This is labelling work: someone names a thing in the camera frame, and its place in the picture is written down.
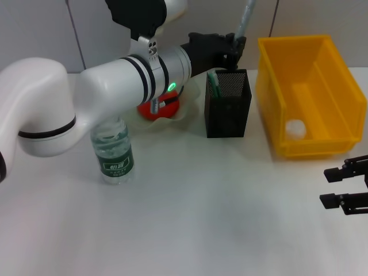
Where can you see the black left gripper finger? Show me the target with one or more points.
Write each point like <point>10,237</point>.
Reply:
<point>230,61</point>
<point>240,44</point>

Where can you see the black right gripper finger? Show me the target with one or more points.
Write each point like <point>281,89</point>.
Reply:
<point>336,174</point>
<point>330,200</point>

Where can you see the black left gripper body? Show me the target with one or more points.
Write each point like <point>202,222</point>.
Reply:
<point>205,54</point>

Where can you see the silver marker pen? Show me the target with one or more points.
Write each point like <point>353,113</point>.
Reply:
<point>245,17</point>

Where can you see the white paper ball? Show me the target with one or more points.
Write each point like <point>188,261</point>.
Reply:
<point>294,129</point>

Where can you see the orange fruit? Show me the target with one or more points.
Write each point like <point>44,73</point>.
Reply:
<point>169,110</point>

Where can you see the clear green-label water bottle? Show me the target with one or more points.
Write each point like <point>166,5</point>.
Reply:
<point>115,161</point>

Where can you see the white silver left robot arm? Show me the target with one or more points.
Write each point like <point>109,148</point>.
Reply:
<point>100,86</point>

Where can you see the pale green glass fruit bowl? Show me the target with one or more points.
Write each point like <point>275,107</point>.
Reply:
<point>189,100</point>

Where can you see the black mesh pen holder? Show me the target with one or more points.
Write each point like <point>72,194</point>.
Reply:
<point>227,120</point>

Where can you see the yellow plastic bin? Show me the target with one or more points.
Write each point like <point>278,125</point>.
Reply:
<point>310,86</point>

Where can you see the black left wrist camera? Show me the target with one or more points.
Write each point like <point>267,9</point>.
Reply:
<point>138,14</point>

